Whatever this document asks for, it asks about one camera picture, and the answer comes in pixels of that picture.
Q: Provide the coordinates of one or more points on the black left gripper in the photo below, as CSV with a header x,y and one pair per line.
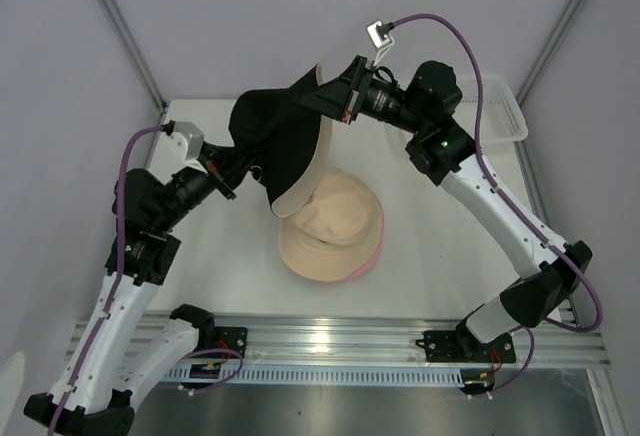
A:
x,y
224,161

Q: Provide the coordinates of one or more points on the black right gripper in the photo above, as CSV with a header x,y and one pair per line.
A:
x,y
331,99

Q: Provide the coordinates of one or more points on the black hat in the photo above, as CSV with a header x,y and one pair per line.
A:
x,y
291,144

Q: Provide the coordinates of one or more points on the beige bucket hat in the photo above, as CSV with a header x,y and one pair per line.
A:
x,y
335,232

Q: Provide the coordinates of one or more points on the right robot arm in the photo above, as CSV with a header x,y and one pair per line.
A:
x,y
439,148

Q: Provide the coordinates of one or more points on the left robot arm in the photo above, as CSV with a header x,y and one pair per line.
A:
x,y
98,393

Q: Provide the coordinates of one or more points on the white plastic basket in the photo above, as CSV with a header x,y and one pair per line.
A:
x,y
502,120

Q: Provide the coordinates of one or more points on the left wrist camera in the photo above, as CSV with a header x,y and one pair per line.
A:
x,y
186,141

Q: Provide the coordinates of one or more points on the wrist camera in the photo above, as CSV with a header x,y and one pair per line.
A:
x,y
380,36
186,141

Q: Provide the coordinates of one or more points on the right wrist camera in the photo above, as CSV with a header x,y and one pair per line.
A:
x,y
380,36

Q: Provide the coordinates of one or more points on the aluminium mounting rail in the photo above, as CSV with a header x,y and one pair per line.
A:
x,y
390,342

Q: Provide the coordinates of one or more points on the left aluminium corner post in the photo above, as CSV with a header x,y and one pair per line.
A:
x,y
132,51

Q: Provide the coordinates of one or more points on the aluminium corner post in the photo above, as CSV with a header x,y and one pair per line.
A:
x,y
560,28
132,51

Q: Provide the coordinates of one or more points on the white slotted cable duct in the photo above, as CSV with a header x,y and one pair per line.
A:
x,y
414,376

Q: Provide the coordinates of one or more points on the right aluminium corner post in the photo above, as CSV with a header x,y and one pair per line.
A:
x,y
560,28

